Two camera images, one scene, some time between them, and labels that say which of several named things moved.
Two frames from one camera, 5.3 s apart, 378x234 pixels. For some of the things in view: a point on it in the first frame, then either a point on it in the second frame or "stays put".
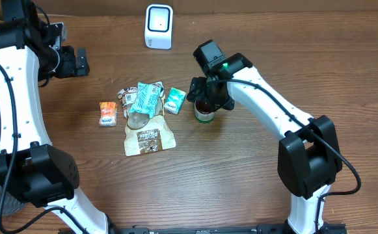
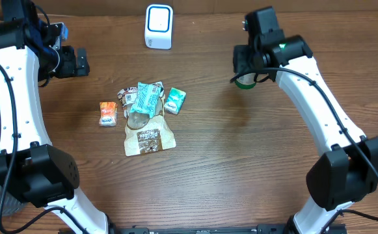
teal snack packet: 147,97 stays put
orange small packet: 108,114 stays put
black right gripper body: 204,92 -> 246,61
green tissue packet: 175,101 stays put
